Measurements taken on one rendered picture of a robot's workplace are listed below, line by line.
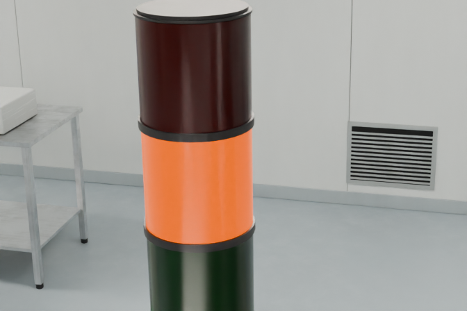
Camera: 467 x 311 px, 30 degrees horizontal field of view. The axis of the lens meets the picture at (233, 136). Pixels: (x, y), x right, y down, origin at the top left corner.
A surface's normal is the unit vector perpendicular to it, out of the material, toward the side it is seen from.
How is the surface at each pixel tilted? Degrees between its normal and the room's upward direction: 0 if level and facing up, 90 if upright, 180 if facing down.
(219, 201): 90
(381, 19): 90
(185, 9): 0
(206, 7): 0
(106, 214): 0
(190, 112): 90
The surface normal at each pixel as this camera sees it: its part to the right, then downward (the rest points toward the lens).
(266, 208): -0.02, -0.95
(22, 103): 0.96, 0.07
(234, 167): 0.69, 0.22
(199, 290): -0.03, 0.32
